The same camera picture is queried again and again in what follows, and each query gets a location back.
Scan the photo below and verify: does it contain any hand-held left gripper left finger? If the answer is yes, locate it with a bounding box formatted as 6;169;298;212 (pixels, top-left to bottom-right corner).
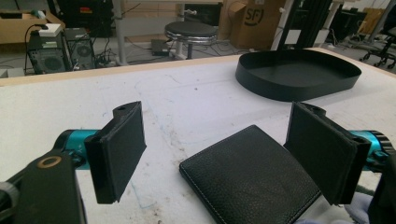
83;100;148;205

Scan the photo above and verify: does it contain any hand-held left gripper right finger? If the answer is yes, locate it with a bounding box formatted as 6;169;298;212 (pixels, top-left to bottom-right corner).
283;101;373;206

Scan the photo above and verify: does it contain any black leather wallet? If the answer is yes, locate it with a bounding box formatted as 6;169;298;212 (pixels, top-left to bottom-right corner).
178;124;322;224

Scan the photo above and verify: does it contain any black oval tray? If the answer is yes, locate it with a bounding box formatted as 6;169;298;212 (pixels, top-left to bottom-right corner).
234;49;362;103

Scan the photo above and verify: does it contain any black computer tower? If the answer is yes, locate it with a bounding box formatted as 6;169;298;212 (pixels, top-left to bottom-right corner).
63;27;97;71
25;30;71;76

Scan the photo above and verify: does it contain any black office chair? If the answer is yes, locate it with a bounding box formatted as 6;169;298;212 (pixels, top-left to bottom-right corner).
359;0;396;70

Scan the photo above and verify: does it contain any white table leg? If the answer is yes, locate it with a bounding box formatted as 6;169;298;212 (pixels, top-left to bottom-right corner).
111;0;129;66

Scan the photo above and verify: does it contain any black round stool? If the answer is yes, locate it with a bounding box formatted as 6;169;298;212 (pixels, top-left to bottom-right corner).
163;21;219;61

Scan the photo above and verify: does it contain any black equipment case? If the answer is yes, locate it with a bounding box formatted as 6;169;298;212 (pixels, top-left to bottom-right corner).
55;0;115;38

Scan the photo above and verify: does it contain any white small box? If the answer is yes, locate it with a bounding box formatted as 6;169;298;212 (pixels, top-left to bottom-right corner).
38;23;64;38

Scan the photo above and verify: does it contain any brown cardboard box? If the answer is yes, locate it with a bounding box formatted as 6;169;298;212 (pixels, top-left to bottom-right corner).
218;0;287;50

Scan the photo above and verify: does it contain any large flat cardboard box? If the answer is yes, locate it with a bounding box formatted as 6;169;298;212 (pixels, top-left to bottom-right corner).
0;8;66;45

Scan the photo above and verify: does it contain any black metal frame stand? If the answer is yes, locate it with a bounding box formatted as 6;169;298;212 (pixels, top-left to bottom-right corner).
270;0;334;51

